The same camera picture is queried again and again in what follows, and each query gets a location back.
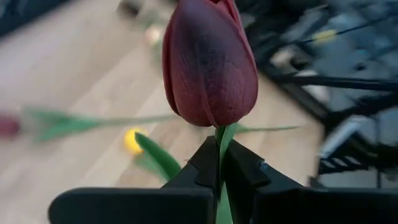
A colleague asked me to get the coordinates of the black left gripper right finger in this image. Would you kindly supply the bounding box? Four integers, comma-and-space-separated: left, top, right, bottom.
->
223, 139, 398, 224

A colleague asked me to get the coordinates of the yellow artificial tulip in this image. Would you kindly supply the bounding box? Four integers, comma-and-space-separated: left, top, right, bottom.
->
123, 128, 170, 183

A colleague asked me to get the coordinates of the black metal table frame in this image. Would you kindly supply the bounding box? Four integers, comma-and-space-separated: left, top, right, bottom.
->
236, 0, 398, 190

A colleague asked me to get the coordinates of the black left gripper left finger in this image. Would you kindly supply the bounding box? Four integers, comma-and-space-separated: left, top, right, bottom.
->
47, 136, 221, 224

